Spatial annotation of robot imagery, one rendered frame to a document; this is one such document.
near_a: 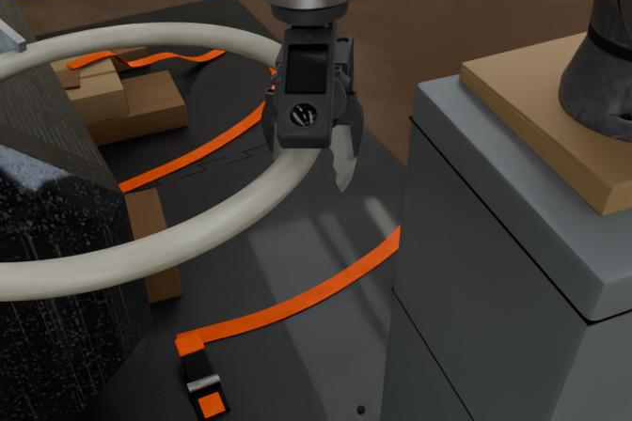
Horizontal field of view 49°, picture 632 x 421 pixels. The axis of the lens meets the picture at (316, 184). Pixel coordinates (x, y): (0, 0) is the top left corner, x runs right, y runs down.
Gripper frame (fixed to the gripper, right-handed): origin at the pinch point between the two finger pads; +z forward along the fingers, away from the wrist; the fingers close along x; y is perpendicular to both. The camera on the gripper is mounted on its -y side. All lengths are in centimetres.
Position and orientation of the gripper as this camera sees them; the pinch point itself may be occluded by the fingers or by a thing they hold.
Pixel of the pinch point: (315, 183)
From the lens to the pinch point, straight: 73.4
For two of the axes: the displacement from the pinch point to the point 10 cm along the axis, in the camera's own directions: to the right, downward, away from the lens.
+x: -9.9, -0.5, 1.4
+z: 0.5, 8.0, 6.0
